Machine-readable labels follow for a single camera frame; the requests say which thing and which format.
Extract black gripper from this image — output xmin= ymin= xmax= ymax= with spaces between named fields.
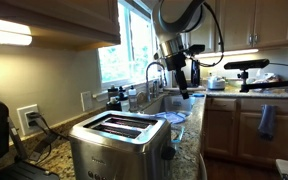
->
xmin=165 ymin=52 xmax=190 ymax=100

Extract square glass bowl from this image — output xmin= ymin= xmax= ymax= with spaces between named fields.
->
xmin=170 ymin=124 xmax=186 ymax=152

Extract stainless steel two-slot toaster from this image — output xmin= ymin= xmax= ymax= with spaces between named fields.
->
xmin=67 ymin=110 xmax=177 ymax=180

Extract white canister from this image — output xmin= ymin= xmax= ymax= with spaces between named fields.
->
xmin=165 ymin=71 xmax=175 ymax=89

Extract tall black countertop appliance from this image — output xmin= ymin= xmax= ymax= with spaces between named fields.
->
xmin=189 ymin=59 xmax=202 ymax=88

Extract stainless kitchen sink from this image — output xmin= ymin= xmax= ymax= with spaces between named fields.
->
xmin=143 ymin=93 xmax=197 ymax=116

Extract blue sponge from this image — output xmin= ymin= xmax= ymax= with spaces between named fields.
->
xmin=191 ymin=92 xmax=206 ymax=99

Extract chrome kitchen faucet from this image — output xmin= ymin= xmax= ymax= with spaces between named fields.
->
xmin=145 ymin=61 xmax=168 ymax=103

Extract white rice cooker pot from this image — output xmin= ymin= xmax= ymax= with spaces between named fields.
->
xmin=206 ymin=75 xmax=227 ymax=91

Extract under-cabinet light strip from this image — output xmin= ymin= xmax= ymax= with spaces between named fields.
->
xmin=0 ymin=16 xmax=34 ymax=47
xmin=195 ymin=48 xmax=260 ymax=60

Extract grey translucent sports bottle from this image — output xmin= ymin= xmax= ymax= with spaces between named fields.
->
xmin=106 ymin=84 xmax=120 ymax=100

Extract black sports bottle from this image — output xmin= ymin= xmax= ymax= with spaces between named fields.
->
xmin=105 ymin=95 xmax=123 ymax=113

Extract white packaged goods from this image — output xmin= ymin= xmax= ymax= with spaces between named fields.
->
xmin=250 ymin=71 xmax=282 ymax=85

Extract wooden lower cabinets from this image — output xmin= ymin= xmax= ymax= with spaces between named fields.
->
xmin=201 ymin=96 xmax=288 ymax=167

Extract grey blue hanging towel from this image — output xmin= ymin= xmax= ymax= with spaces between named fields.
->
xmin=257 ymin=103 xmax=277 ymax=141

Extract wooden upper cabinet doors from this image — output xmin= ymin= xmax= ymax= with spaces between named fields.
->
xmin=183 ymin=0 xmax=288 ymax=53

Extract wooden upper cabinet with light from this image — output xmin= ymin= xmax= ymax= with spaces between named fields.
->
xmin=0 ymin=0 xmax=122 ymax=52

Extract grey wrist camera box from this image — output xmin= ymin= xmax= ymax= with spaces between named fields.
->
xmin=186 ymin=43 xmax=207 ymax=56

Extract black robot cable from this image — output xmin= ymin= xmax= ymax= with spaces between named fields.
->
xmin=187 ymin=1 xmax=226 ymax=68

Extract black stereo camera bar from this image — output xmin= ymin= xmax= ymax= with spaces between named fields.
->
xmin=223 ymin=58 xmax=271 ymax=71

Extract black camera clamp arm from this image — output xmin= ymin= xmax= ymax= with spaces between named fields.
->
xmin=236 ymin=69 xmax=288 ymax=94

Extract white light switch plate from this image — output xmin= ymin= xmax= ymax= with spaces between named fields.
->
xmin=80 ymin=90 xmax=94 ymax=112

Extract black appliance power cord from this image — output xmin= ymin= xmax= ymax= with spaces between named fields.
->
xmin=26 ymin=111 xmax=70 ymax=158

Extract white wall power outlet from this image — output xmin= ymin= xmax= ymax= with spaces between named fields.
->
xmin=16 ymin=103 xmax=42 ymax=137

